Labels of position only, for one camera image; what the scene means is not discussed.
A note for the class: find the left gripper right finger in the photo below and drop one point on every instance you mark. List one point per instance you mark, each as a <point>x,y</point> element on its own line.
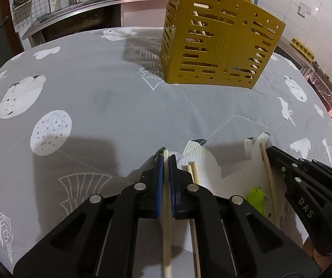
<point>234,239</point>

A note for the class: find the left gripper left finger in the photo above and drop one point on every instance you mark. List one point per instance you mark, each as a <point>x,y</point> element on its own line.
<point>98,238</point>

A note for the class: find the long wooden chopstick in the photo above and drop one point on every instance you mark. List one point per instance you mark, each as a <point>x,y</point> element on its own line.
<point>272,184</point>

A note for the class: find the green plastic utensil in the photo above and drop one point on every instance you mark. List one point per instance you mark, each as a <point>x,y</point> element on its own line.
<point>257,198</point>

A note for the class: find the steel kitchen sink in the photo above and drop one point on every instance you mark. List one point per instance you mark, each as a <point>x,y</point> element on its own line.
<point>82,17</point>

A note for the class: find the kitchen counter cabinets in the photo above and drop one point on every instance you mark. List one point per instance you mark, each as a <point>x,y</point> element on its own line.
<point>143,13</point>

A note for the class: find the grey patterned tablecloth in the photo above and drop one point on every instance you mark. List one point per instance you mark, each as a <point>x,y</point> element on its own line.
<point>85,114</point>

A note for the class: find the yellow egg tray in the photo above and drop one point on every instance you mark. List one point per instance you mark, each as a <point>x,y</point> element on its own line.
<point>308,54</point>

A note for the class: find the yellow perforated utensil holder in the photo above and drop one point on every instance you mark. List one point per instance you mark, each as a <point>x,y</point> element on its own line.
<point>217,42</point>

